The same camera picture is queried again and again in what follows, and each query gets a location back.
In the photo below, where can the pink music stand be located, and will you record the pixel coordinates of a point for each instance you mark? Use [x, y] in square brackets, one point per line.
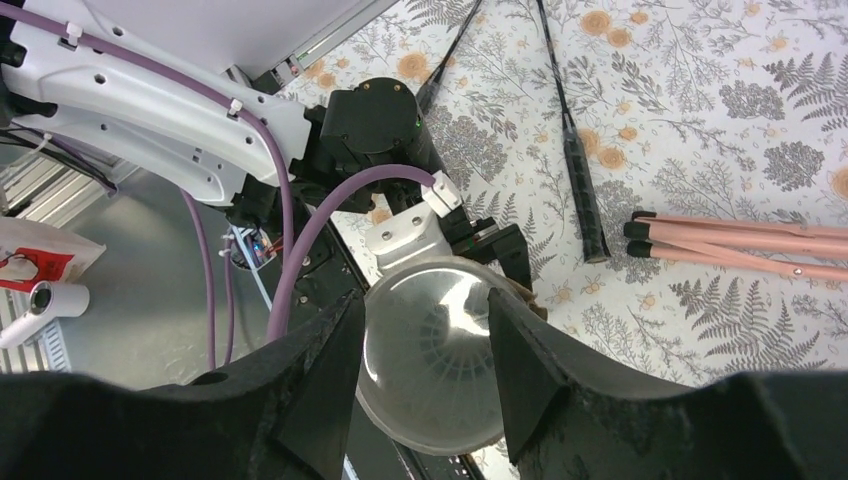
[761, 246]

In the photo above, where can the floral tablecloth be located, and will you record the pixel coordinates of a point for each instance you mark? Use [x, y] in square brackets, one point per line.
[726, 109]

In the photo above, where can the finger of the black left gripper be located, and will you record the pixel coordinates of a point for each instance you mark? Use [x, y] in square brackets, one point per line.
[488, 243]

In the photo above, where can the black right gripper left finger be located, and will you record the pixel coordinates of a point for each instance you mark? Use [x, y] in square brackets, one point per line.
[280, 412]

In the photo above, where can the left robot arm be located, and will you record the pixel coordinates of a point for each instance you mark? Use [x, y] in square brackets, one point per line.
[75, 74]

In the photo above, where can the black badminton racket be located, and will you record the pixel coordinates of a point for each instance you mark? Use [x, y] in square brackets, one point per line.
[594, 246]
[429, 90]

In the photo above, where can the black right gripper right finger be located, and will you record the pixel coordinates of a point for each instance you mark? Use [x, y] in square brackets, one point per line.
[570, 412]

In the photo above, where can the red and white paper bag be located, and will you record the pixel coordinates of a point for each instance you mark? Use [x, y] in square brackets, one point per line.
[32, 252]

